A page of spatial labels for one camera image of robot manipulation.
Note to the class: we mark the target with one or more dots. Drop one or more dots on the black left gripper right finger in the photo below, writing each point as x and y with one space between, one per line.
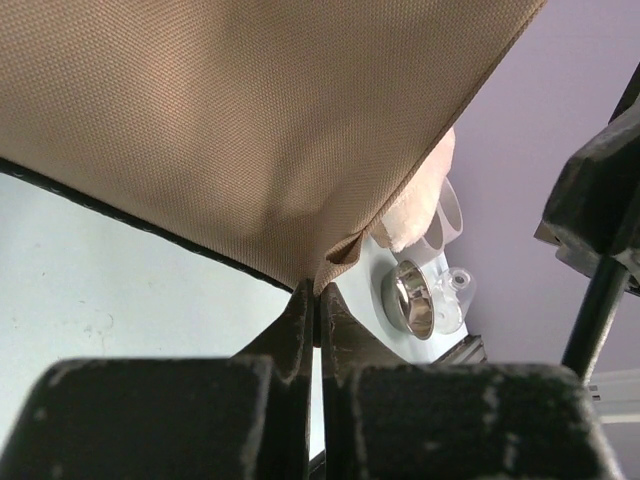
389 419

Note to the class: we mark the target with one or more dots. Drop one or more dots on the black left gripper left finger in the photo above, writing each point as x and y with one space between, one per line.
241 417

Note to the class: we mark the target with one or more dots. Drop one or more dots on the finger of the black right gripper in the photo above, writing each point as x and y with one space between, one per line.
593 209

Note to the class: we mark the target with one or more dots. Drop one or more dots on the cream fluffy cushion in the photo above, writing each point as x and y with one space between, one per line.
412 212

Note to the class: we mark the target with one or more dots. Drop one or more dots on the tan fabric pet tent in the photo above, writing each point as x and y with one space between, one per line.
272 136

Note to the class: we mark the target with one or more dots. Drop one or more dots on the grey double pet bowl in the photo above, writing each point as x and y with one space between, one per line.
447 223

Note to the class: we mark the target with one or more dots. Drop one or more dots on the stainless steel bowl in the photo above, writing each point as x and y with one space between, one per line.
407 300

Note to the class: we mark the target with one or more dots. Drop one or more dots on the clear plastic bottle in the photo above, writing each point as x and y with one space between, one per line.
452 295

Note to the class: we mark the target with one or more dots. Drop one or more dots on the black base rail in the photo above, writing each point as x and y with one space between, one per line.
469 350

